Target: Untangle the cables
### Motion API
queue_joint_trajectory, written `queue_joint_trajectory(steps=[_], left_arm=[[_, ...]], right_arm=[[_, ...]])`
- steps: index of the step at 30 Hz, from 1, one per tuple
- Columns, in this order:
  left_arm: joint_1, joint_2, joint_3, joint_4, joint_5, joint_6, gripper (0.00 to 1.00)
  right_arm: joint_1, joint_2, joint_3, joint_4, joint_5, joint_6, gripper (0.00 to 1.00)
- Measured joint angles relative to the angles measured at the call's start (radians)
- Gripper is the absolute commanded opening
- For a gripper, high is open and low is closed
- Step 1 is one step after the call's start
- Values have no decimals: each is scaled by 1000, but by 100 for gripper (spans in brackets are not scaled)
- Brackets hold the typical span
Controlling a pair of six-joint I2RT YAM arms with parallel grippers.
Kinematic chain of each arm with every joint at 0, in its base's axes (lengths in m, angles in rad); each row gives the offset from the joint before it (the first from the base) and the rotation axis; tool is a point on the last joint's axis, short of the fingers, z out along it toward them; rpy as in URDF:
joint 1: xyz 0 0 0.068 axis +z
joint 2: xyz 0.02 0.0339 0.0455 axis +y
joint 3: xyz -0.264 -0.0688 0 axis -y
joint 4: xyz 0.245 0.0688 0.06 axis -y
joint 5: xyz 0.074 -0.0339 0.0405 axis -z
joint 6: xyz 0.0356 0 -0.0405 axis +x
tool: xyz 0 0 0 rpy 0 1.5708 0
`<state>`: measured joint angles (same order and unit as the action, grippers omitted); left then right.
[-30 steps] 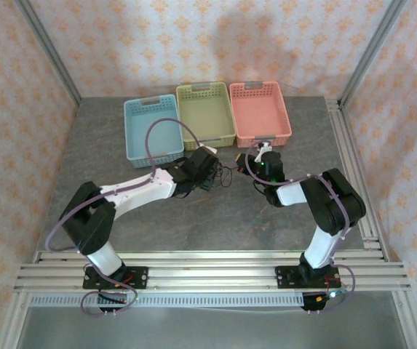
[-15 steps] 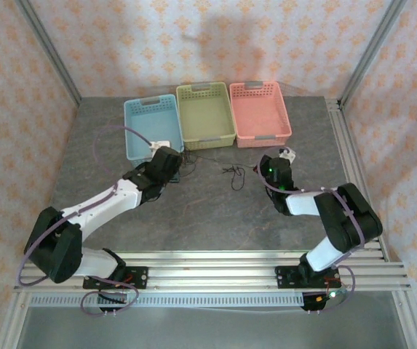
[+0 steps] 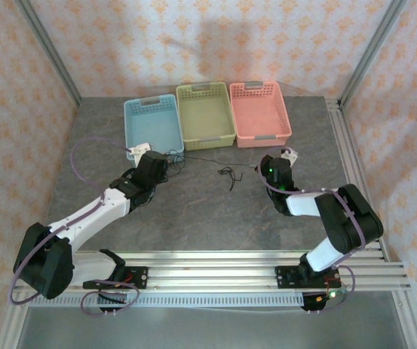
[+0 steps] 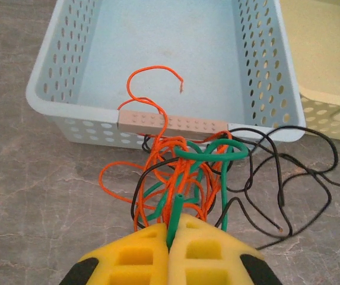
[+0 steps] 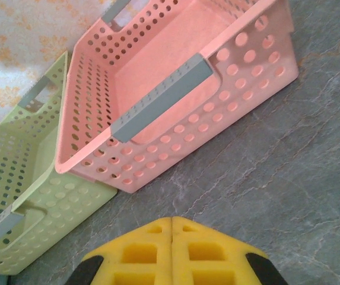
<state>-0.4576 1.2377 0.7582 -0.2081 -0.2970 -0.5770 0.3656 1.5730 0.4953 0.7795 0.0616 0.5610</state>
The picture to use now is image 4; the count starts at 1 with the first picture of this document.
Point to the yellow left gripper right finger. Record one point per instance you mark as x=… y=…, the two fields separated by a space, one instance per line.
x=205 y=261

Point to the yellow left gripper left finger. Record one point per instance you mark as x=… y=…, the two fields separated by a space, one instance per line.
x=134 y=261

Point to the blue perforated plastic basket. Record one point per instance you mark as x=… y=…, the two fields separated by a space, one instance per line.
x=158 y=44

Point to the pale green perforated plastic basket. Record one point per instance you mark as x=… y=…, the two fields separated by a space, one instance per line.
x=321 y=44

